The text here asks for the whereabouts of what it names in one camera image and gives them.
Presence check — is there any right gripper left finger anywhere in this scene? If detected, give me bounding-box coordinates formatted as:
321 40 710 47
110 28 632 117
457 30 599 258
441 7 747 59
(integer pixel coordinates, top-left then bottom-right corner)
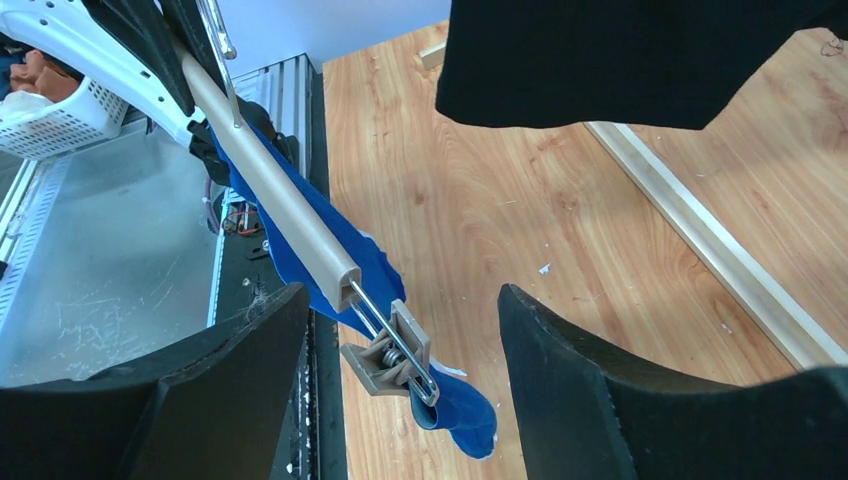
1 284 310 479

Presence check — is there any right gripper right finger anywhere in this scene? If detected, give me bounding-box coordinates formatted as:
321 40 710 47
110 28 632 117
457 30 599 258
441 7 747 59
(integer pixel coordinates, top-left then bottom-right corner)
498 284 847 479

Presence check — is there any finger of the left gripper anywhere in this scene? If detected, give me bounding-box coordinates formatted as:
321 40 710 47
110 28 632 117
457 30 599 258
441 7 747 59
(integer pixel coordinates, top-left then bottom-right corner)
160 0 226 92
82 0 196 116

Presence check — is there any blue underwear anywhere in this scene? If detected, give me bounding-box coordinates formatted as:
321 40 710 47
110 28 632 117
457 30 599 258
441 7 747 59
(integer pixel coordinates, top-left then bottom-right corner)
212 135 497 459

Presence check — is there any wooden hanger with blue underwear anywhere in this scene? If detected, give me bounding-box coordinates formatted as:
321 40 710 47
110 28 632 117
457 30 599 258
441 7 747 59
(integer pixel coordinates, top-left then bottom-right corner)
178 1 440 406

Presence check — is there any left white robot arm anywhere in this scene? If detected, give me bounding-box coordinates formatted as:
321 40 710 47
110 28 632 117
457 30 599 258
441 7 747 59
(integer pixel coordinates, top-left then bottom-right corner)
1 1 308 185

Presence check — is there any black underwear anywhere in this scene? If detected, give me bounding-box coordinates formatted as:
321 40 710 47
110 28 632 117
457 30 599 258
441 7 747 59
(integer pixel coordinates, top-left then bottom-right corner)
435 0 847 130

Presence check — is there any white plastic basket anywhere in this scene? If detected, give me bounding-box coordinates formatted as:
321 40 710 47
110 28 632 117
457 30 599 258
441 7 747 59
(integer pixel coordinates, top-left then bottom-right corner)
1 47 129 160

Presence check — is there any wooden clothes rack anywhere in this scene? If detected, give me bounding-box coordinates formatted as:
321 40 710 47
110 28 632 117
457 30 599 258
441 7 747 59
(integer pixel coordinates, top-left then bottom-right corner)
588 30 847 369

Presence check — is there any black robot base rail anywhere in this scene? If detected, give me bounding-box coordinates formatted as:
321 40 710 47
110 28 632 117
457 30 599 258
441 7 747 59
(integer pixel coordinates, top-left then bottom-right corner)
216 58 348 479

